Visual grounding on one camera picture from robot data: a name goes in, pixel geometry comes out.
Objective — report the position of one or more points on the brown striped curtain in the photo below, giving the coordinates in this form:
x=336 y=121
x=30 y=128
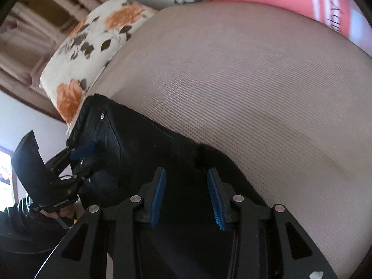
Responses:
x=26 y=35

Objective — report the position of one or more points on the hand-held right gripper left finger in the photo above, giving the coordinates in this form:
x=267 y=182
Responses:
x=157 y=199

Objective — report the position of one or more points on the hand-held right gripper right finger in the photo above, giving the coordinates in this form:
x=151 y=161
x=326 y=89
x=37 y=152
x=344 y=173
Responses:
x=216 y=202

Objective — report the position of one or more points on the person's left hand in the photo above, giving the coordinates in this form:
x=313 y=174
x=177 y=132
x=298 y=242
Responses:
x=66 y=212

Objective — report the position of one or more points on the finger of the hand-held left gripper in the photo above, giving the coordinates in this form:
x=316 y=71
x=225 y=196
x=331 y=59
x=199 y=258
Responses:
x=85 y=177
x=85 y=150

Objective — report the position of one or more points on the floral pillow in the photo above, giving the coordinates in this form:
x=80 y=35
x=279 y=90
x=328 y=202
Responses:
x=96 y=37

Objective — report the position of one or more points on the bright window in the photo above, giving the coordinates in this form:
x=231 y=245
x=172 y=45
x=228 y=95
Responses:
x=4 y=174

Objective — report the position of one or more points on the dark wooden bed frame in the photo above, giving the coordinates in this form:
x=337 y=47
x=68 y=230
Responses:
x=29 y=100

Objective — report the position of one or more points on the person's left forearm dark sleeve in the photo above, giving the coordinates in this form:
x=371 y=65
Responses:
x=20 y=223

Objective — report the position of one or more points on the bed with beige sheet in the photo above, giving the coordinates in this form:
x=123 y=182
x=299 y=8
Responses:
x=232 y=78

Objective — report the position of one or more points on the black pants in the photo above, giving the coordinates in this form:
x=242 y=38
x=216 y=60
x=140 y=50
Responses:
x=139 y=151

